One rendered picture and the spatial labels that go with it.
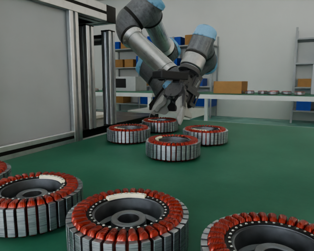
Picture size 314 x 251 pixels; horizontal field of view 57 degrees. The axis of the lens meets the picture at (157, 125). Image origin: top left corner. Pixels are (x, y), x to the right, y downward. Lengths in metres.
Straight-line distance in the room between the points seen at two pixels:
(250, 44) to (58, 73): 7.02
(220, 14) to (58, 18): 7.23
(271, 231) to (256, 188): 0.18
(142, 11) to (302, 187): 0.98
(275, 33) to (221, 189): 7.18
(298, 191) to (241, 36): 7.27
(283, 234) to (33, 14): 0.62
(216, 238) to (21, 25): 0.57
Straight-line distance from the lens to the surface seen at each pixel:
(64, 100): 0.75
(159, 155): 0.55
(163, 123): 0.84
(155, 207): 0.30
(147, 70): 1.61
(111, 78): 0.90
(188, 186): 0.44
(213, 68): 1.09
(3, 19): 0.66
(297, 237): 0.27
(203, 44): 0.97
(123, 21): 1.26
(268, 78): 7.48
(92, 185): 0.45
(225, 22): 7.81
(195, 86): 0.96
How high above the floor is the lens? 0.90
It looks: 9 degrees down
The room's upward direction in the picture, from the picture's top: straight up
